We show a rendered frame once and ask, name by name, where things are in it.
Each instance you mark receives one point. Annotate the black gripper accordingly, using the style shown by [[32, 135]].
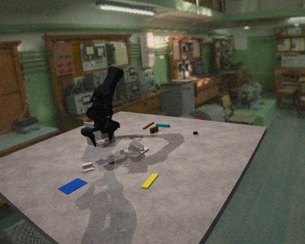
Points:
[[89, 132]]

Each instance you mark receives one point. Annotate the yellow flat bar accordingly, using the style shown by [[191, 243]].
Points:
[[149, 181]]

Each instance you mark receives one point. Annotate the blue flat rectangular plate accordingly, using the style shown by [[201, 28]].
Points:
[[72, 186]]

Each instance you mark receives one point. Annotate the brown rectangular block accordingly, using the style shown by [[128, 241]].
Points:
[[153, 129]]

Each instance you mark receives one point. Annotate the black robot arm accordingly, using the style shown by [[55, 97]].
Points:
[[103, 98]]

